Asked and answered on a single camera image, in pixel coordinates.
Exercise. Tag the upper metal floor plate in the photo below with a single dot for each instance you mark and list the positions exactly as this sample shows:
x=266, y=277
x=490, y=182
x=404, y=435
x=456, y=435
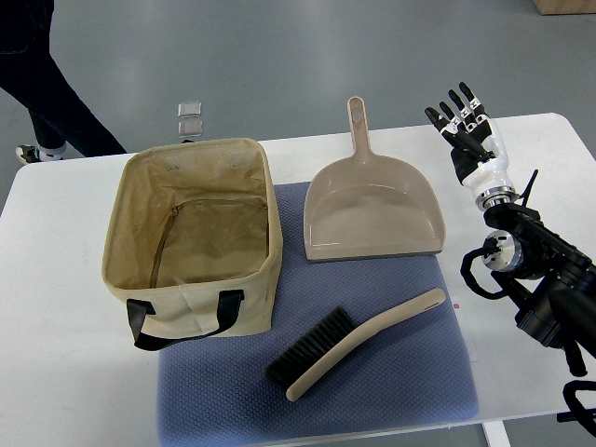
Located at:
x=186, y=109

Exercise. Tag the beige hand broom black bristles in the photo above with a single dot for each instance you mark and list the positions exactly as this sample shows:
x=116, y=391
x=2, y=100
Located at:
x=333, y=338

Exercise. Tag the white table leg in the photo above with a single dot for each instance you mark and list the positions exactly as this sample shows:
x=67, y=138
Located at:
x=495, y=434

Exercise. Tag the blue grey cushion mat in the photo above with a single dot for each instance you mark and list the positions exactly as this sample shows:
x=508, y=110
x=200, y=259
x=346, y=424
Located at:
x=214, y=392

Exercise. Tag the yellow fabric bag black handle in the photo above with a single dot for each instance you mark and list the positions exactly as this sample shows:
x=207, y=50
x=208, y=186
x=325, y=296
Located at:
x=194, y=244

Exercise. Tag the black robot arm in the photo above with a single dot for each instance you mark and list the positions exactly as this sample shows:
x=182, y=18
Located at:
x=551, y=282

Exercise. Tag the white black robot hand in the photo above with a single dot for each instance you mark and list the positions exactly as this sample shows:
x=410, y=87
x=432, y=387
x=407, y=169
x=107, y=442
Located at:
x=478, y=152

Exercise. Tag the cardboard box corner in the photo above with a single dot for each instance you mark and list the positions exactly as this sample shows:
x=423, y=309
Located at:
x=565, y=7

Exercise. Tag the beige plastic dustpan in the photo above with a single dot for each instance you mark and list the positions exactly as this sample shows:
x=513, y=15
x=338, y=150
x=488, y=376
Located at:
x=367, y=205

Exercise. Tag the person in dark trousers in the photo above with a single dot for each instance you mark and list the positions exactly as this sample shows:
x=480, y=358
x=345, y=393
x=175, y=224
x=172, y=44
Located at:
x=31, y=76

